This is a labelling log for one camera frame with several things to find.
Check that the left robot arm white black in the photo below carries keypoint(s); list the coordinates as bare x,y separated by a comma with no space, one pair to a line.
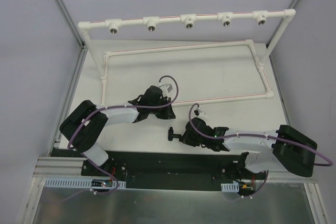
85,124

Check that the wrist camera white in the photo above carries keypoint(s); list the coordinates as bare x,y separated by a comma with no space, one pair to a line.
166,89
200,114

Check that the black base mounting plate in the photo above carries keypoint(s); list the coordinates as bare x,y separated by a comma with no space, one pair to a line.
168,171

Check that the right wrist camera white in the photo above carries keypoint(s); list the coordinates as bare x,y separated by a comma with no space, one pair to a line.
200,114

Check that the white cable duct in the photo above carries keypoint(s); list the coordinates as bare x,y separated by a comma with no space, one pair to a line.
230,187
80,183

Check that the left white cable duct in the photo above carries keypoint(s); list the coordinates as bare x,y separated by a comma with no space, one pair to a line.
80,183

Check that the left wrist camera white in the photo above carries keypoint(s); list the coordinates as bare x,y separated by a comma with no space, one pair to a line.
166,89

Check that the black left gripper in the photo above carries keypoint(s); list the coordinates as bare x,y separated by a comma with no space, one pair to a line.
163,109

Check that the white PVC pipe frame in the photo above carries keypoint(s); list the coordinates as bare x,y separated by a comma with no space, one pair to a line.
189,20

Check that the black L-shaped faucet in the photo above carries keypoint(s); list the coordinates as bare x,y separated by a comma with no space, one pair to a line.
172,135

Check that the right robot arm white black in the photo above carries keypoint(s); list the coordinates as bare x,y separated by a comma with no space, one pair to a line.
281,149

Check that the right white cable duct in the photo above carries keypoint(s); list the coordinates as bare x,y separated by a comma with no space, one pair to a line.
230,187

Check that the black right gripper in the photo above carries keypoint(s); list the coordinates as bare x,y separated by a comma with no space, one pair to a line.
187,136

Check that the left aluminium frame post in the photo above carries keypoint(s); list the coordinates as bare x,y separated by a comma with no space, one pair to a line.
75,71

